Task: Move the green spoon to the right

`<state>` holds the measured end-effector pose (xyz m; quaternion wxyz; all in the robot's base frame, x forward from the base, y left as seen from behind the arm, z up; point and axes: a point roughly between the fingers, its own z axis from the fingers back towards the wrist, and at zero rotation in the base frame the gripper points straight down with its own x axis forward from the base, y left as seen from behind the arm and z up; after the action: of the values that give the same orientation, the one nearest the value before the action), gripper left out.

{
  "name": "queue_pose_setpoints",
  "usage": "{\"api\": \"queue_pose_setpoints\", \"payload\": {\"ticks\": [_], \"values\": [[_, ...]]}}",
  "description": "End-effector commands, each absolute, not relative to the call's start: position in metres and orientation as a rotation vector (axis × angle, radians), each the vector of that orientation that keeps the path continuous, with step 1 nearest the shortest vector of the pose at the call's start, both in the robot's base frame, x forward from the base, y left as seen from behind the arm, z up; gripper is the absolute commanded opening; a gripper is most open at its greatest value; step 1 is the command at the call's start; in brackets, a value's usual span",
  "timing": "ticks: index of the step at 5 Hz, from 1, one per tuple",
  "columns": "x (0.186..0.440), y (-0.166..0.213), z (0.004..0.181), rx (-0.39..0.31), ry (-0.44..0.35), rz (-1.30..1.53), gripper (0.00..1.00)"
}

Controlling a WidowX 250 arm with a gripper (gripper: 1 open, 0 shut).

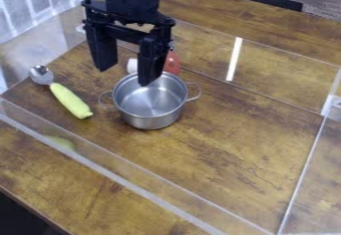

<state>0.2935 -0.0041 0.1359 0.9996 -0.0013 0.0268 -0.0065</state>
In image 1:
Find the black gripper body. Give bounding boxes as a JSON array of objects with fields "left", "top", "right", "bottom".
[{"left": 82, "top": 0, "right": 174, "bottom": 46}]

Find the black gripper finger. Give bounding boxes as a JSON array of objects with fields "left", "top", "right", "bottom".
[
  {"left": 138, "top": 35, "right": 170, "bottom": 87},
  {"left": 84, "top": 23, "right": 119, "bottom": 72}
]

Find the green handled metal spoon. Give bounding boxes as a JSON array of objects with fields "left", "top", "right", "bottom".
[{"left": 29, "top": 66, "right": 94, "bottom": 119}]

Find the stainless steel pot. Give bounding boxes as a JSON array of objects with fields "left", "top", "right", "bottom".
[{"left": 99, "top": 72, "right": 201, "bottom": 130}]

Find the red and white toy mushroom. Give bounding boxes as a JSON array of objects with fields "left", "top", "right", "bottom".
[{"left": 127, "top": 51, "right": 181, "bottom": 75}]

